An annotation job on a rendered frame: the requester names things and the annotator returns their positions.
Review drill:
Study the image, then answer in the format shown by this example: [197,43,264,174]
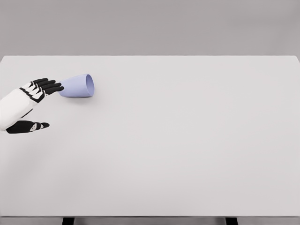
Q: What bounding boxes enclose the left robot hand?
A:
[0,78,65,135]

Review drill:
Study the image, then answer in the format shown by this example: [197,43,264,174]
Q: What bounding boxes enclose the lavender plastic cup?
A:
[57,74,95,98]

